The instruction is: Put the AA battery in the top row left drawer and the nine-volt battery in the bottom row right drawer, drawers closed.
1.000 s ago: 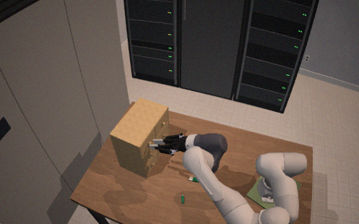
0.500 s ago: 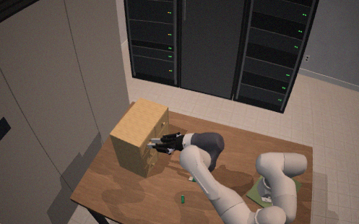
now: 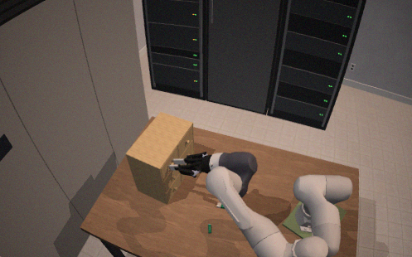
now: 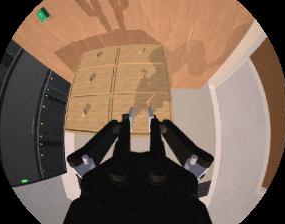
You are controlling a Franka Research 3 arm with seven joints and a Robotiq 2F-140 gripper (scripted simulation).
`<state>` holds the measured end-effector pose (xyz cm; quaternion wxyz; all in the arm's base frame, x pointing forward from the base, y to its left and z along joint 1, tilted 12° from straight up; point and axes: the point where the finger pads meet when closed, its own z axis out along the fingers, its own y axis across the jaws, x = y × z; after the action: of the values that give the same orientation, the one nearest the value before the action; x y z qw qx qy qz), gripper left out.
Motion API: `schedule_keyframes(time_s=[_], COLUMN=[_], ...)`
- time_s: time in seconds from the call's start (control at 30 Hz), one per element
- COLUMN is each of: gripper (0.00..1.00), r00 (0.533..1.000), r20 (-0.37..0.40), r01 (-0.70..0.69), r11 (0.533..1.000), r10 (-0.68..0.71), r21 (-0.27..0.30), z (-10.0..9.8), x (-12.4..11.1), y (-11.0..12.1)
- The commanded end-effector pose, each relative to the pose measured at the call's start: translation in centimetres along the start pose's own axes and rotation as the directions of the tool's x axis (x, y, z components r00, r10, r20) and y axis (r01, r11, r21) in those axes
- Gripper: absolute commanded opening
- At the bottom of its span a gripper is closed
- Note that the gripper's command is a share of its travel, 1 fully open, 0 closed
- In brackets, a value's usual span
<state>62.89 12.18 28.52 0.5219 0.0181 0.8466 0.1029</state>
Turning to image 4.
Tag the light wooden drawer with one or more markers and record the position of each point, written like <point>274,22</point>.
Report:
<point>100,82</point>
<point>159,105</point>
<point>129,55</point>
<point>104,57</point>
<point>154,80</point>
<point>94,116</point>

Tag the small wooden chest of drawers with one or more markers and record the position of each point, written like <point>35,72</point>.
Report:
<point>118,95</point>

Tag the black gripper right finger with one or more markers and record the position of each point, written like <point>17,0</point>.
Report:
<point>191,157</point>

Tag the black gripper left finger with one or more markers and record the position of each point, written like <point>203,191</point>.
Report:
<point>93,152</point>

